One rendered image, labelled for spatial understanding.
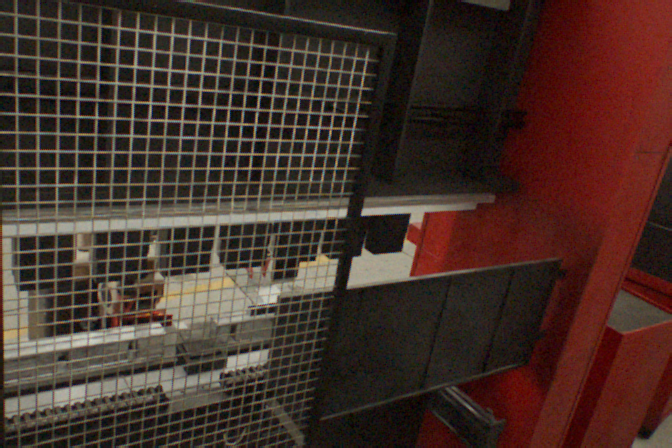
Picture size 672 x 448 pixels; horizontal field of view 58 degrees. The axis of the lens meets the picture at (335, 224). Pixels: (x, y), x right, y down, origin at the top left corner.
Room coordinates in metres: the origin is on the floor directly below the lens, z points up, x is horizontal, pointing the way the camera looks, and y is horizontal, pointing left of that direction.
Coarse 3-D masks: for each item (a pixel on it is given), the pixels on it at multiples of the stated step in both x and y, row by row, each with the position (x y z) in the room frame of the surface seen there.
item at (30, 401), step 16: (176, 368) 1.46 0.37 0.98; (240, 368) 1.52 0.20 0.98; (96, 384) 1.33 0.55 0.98; (112, 384) 1.34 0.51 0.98; (128, 384) 1.35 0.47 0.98; (144, 384) 1.37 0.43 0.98; (176, 384) 1.39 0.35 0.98; (192, 384) 1.40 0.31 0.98; (208, 384) 1.42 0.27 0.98; (16, 400) 1.21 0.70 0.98; (32, 400) 1.23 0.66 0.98; (48, 400) 1.24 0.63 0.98; (80, 400) 1.26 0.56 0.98
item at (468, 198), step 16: (64, 208) 1.30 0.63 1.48; (80, 208) 1.32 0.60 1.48; (96, 208) 1.33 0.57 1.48; (112, 208) 1.35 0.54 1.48; (128, 208) 1.37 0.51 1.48; (144, 208) 1.39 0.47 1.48; (176, 208) 1.44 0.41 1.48; (192, 208) 1.46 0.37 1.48; (208, 208) 1.49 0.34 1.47; (224, 208) 1.52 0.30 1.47; (240, 208) 1.55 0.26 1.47; (256, 208) 1.57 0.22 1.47; (320, 208) 1.70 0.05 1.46; (336, 208) 1.74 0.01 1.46; (16, 224) 1.22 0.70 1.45
